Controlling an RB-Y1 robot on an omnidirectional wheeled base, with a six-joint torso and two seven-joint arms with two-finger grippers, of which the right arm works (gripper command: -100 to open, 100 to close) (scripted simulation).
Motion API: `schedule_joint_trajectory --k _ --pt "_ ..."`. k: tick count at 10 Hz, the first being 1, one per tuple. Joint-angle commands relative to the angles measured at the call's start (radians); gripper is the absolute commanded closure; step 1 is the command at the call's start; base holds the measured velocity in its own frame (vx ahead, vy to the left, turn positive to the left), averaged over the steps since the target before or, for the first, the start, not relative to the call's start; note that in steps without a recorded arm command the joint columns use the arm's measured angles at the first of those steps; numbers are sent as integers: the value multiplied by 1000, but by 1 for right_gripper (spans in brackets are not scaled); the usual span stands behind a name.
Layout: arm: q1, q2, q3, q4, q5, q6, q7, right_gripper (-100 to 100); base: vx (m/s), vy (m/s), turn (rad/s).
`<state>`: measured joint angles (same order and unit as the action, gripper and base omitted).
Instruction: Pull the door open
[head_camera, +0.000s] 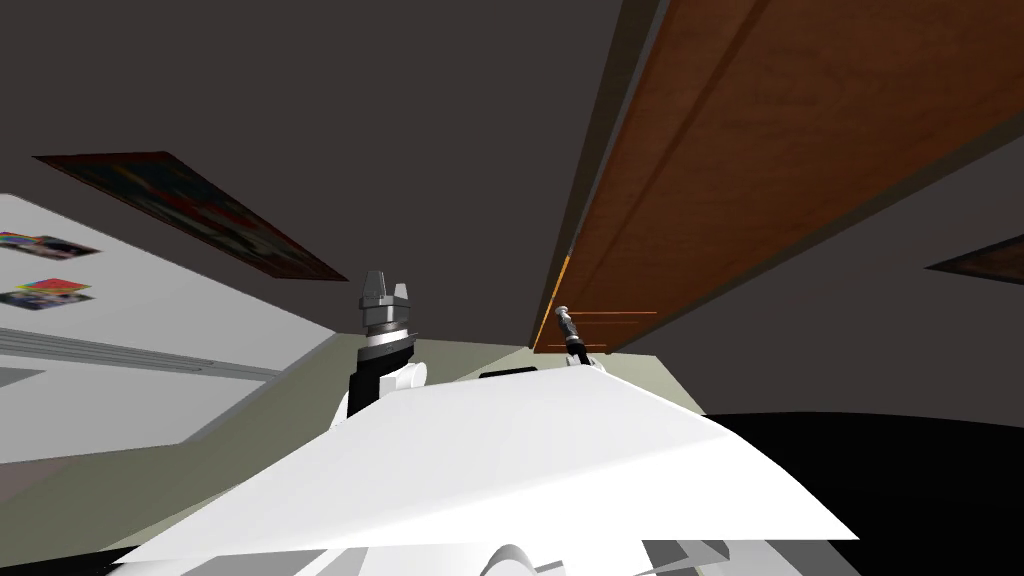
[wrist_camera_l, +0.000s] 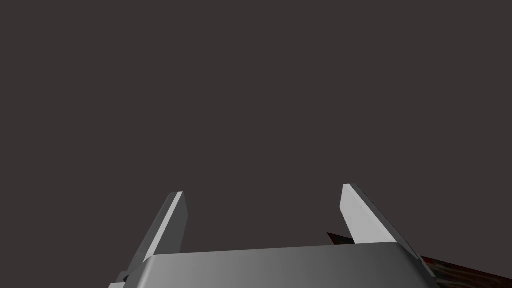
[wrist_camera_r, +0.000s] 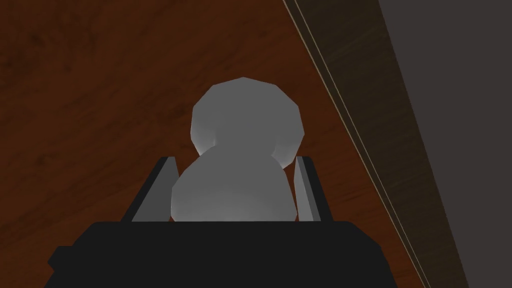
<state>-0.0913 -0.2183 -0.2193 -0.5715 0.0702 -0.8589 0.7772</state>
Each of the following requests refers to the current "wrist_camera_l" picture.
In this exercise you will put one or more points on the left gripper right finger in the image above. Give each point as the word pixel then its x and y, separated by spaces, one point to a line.
pixel 366 222

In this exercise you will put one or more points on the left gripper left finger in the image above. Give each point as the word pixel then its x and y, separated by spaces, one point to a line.
pixel 168 228

